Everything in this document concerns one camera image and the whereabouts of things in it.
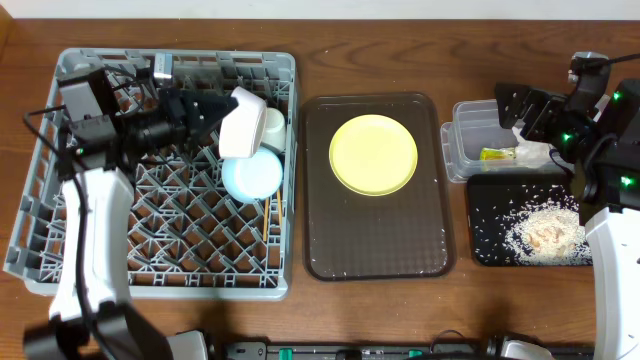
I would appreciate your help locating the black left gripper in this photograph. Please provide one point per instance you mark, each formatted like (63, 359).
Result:
(189, 114)

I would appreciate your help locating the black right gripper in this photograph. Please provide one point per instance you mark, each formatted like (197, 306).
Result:
(550, 105)

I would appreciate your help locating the white paper napkin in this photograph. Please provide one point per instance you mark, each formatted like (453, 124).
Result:
(530, 154)

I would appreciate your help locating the pink bowl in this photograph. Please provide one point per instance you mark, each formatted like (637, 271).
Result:
(243, 128)

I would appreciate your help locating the yellow green snack wrapper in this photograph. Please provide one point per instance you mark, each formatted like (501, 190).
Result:
(491, 154)

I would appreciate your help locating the white cup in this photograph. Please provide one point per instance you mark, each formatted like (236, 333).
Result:
(274, 136)

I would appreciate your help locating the light blue bowl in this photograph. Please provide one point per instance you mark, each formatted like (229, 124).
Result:
(251, 179)

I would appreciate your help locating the wooden chopstick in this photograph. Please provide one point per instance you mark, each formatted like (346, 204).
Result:
(279, 208)
(266, 220)

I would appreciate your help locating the leftover rice with nuts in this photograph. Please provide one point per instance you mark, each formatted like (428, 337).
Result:
(545, 235)

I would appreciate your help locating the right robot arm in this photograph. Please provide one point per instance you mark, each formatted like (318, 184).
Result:
(603, 147)

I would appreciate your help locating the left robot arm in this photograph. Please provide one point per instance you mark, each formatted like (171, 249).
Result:
(99, 148)

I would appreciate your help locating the black waste tray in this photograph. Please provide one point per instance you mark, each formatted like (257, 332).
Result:
(490, 200)

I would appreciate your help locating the grey plastic dishwasher rack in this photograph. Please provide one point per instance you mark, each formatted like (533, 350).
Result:
(187, 237)

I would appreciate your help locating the clear plastic bin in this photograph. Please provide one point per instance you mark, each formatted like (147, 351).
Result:
(475, 126)

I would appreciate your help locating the yellow plate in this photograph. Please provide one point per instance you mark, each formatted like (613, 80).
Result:
(373, 155)

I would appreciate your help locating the dark brown serving tray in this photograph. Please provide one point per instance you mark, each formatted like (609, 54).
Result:
(349, 236)

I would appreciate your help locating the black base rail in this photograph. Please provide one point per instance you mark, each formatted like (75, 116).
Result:
(400, 351)

